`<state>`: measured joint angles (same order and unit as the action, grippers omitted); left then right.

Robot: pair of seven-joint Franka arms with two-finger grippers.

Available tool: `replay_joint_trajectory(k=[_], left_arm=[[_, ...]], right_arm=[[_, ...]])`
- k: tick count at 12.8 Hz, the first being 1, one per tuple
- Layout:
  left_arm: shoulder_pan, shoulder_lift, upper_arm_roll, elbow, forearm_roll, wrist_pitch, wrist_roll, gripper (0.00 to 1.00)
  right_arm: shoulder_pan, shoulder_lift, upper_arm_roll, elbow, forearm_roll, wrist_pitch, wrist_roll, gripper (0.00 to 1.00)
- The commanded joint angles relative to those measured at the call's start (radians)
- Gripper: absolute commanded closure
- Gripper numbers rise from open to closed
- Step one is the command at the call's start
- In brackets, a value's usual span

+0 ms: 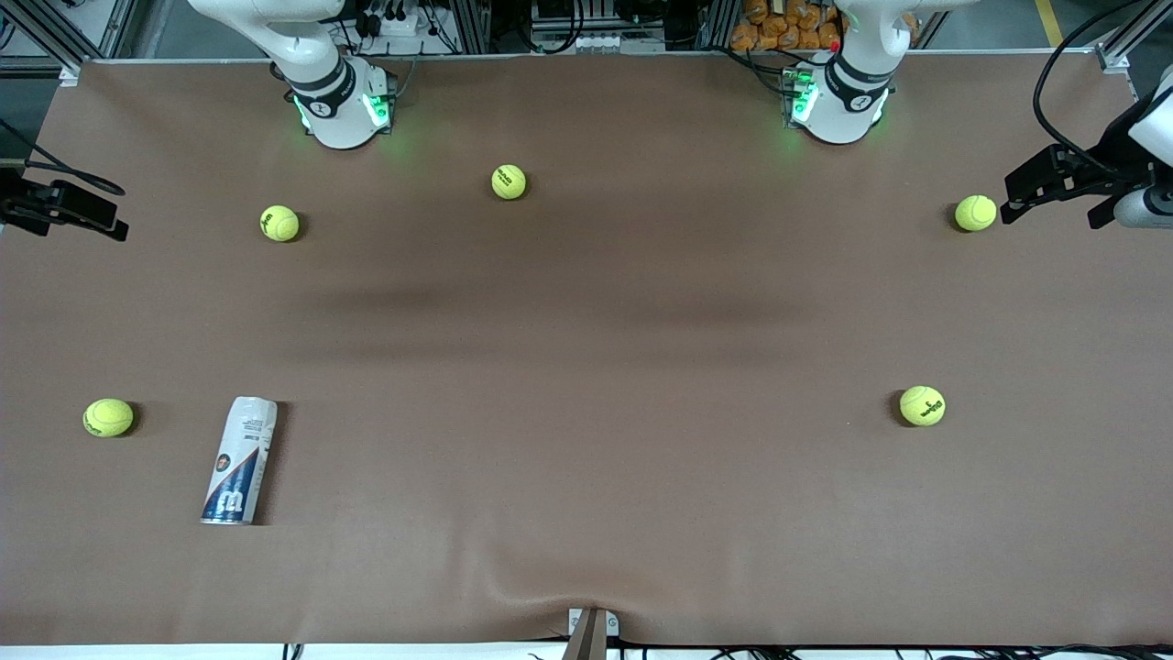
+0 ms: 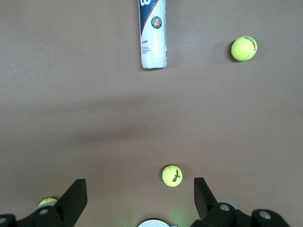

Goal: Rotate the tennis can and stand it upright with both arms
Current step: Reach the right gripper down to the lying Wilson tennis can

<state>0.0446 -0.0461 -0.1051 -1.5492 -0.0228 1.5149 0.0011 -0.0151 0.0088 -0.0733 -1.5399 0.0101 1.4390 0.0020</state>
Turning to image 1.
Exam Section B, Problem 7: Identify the white blue tennis ball can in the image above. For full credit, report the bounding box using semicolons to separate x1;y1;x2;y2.
200;396;279;526

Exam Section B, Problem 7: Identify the pile of orange objects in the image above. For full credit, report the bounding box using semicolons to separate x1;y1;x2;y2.
730;0;844;52

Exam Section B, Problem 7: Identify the white power strip with plugs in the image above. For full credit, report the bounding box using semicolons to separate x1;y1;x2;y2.
362;7;422;39

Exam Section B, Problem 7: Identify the long white socket strip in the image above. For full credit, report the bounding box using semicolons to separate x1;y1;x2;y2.
541;32;665;54

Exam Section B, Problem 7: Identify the brown table cover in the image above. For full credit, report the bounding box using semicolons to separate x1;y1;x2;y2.
0;55;1173;647

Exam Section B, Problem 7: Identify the metal table clamp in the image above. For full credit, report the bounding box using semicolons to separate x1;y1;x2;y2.
561;607;620;660

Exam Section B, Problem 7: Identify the aluminium frame profile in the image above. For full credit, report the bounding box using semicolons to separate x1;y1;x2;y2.
0;0;138;76
1095;0;1173;76

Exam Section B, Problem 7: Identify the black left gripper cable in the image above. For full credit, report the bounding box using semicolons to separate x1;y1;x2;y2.
1033;0;1173;175

